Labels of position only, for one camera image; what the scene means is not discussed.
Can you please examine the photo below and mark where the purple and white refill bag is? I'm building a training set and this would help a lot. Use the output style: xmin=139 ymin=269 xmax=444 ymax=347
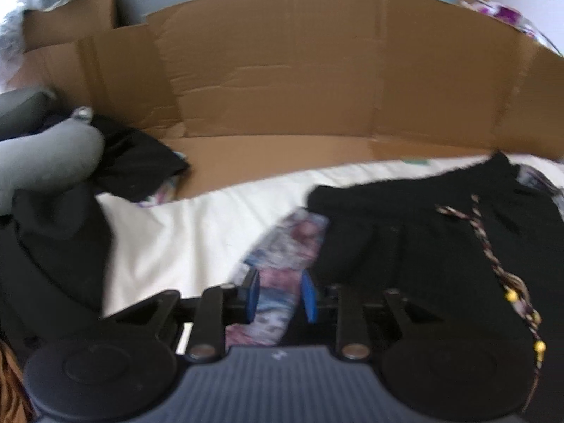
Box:
xmin=458 ymin=0 xmax=556 ymax=51

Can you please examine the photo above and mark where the cream bear printed blanket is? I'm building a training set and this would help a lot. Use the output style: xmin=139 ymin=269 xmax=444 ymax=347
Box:
xmin=94 ymin=152 xmax=564 ymax=349

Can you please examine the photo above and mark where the large brown cardboard sheet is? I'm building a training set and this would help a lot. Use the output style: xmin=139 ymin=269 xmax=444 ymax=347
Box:
xmin=22 ymin=0 xmax=564 ymax=203

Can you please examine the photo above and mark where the small cardboard piece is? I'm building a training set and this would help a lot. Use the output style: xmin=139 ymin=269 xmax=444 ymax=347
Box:
xmin=22 ymin=0 xmax=119 ymax=54

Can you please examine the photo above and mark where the pastel printed cloth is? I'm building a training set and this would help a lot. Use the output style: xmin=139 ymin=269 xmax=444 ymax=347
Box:
xmin=140 ymin=175 xmax=179 ymax=208

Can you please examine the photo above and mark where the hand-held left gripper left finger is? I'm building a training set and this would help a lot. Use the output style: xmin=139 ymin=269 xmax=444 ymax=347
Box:
xmin=101 ymin=268 xmax=262 ymax=362

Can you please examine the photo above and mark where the grey neck pillow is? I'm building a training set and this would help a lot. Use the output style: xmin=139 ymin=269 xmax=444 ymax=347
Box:
xmin=0 ymin=87 xmax=106 ymax=217

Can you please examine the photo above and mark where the black garment with bear-print lining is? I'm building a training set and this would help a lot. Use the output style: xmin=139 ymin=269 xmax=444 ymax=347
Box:
xmin=225 ymin=151 xmax=564 ymax=410

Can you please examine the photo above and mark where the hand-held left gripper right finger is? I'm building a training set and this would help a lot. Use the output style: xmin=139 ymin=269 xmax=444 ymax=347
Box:
xmin=301 ymin=272 xmax=446 ymax=361

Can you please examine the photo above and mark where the black cloth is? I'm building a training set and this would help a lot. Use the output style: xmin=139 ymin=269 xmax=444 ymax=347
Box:
xmin=0 ymin=112 xmax=191 ymax=331

